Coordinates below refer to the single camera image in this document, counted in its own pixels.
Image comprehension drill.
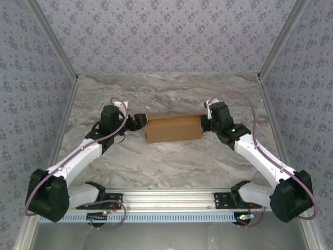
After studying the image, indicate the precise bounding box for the aluminium frame post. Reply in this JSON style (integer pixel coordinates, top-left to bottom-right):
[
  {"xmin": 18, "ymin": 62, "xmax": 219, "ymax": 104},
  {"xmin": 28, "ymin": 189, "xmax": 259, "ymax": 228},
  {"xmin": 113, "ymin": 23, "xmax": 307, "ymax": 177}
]
[
  {"xmin": 25, "ymin": 0, "xmax": 79, "ymax": 82},
  {"xmin": 257, "ymin": 0, "xmax": 310, "ymax": 81}
]

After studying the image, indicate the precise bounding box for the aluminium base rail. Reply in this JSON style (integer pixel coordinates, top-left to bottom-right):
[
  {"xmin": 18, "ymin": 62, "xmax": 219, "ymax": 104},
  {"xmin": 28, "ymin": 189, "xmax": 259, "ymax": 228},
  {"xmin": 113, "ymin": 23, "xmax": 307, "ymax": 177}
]
[{"xmin": 67, "ymin": 186, "xmax": 274, "ymax": 211}]

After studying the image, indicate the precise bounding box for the slotted grey cable duct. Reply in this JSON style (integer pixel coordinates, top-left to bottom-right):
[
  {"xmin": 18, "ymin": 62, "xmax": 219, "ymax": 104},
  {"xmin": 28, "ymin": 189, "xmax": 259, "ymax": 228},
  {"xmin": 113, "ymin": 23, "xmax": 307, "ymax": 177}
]
[{"xmin": 61, "ymin": 211, "xmax": 296, "ymax": 224}]

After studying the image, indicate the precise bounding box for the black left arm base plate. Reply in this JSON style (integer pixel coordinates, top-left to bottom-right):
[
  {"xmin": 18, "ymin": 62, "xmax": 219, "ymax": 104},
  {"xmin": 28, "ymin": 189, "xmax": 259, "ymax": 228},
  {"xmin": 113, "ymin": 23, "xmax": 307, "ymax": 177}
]
[{"xmin": 75, "ymin": 192, "xmax": 124, "ymax": 210}]

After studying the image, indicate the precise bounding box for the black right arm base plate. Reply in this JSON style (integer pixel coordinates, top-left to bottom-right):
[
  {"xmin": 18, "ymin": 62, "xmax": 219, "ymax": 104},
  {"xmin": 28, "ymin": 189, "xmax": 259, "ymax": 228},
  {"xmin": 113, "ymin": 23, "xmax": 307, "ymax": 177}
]
[{"xmin": 213, "ymin": 192, "xmax": 263, "ymax": 210}]

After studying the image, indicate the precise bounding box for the aluminium side rail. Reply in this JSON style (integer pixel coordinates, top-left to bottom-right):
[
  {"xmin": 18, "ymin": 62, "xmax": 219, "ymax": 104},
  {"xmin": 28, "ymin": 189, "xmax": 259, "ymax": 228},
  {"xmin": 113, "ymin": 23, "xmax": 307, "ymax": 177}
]
[
  {"xmin": 257, "ymin": 75, "xmax": 290, "ymax": 169},
  {"xmin": 43, "ymin": 75, "xmax": 80, "ymax": 172}
]

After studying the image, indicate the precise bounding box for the small circuit board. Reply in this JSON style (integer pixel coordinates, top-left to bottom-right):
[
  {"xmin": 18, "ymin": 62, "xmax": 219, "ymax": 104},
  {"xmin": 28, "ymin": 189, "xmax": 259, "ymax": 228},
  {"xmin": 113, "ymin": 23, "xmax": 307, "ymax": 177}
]
[
  {"xmin": 235, "ymin": 213, "xmax": 255, "ymax": 222},
  {"xmin": 87, "ymin": 212, "xmax": 109, "ymax": 221}
]

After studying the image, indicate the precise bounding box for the brown cardboard paper box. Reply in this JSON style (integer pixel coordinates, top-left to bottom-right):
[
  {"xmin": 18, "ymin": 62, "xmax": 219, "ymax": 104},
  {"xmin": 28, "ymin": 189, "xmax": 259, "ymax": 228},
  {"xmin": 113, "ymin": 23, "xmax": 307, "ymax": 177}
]
[{"xmin": 144, "ymin": 112, "xmax": 206, "ymax": 144}]

